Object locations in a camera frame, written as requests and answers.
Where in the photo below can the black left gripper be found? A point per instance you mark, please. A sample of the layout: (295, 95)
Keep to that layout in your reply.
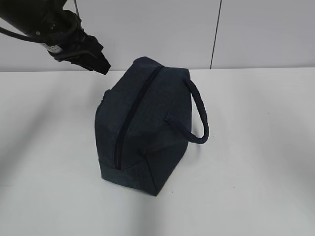
(79, 48)

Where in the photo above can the dark blue zippered lunch bag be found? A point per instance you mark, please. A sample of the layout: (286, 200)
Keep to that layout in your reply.
(144, 124)

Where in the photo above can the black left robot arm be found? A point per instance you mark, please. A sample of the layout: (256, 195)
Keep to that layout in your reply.
(59, 31)

